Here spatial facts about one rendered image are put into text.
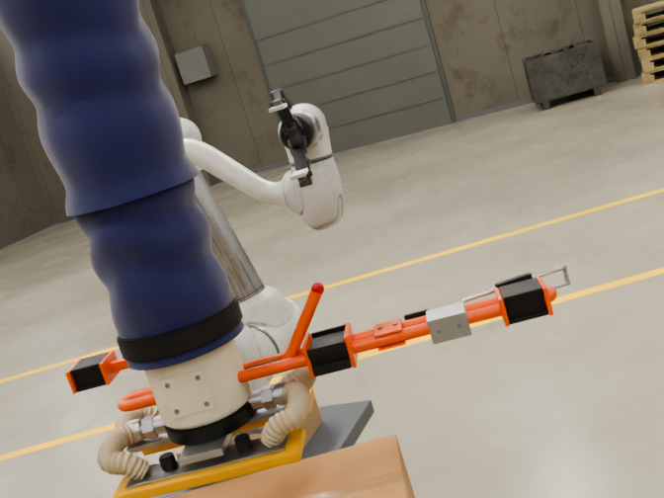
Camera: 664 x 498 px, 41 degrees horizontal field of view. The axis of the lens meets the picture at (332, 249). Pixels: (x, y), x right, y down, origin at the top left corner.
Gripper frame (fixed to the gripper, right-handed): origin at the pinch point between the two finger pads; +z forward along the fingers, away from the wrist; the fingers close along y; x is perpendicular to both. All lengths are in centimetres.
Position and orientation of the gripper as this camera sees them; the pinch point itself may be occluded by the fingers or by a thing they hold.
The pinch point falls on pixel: (288, 142)
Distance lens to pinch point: 175.1
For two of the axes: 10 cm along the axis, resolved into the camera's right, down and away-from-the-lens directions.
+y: 3.0, 9.3, 2.0
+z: -0.6, 2.3, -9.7
